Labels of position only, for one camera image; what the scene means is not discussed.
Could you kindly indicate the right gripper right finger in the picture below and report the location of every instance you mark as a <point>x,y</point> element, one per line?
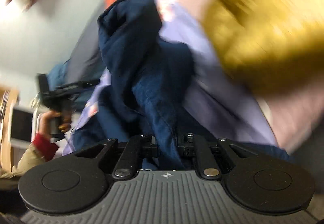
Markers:
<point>205,163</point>

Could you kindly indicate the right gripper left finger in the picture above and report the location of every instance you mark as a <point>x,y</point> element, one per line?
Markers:
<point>130,160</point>

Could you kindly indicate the navy blue padded jacket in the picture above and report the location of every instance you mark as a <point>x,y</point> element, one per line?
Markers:
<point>149,80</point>

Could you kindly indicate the left forearm beige red sleeve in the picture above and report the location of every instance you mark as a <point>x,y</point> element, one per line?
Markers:
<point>39,151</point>

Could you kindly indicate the person's left hand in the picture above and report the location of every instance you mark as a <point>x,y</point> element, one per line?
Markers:
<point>46,119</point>

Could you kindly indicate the white appliance with panel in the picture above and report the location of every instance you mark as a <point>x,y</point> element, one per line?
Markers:
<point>23,126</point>

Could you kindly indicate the purple floral bed sheet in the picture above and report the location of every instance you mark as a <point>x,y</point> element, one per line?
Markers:
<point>223,108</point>

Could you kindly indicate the mustard yellow cloth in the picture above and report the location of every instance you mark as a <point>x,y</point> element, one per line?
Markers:
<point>267,45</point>

